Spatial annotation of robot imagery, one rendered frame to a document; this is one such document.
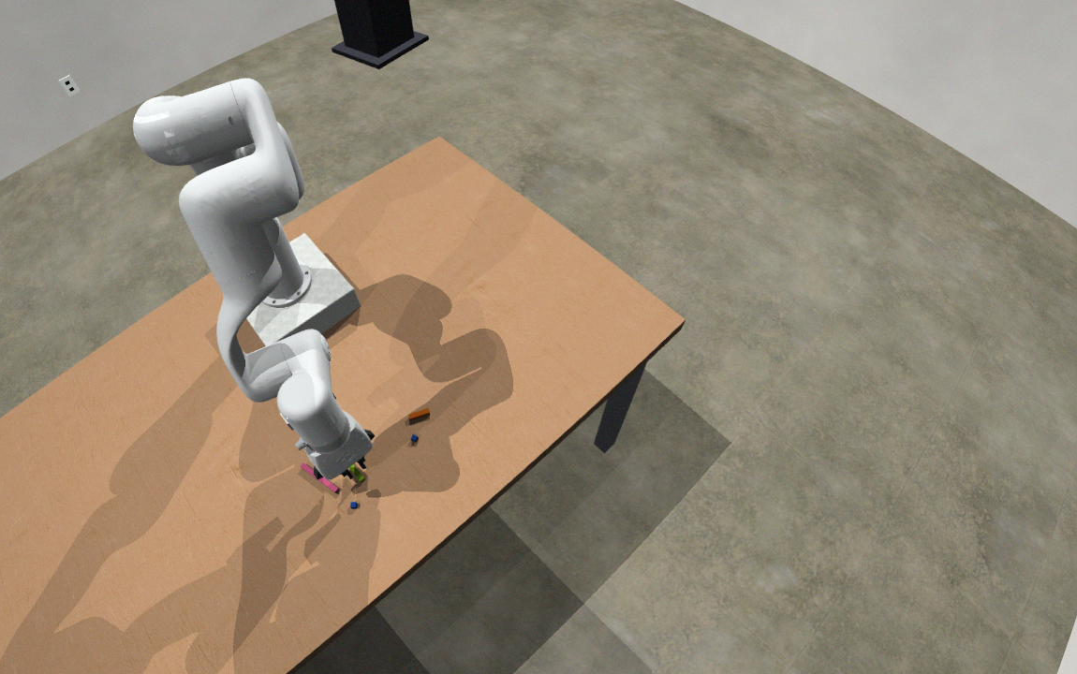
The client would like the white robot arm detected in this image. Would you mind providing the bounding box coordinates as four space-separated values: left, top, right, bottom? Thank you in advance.
132 79 349 453

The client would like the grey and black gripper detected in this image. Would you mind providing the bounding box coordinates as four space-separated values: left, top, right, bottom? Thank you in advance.
304 411 375 480

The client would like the pink rod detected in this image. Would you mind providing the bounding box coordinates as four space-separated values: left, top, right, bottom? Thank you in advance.
300 463 339 493

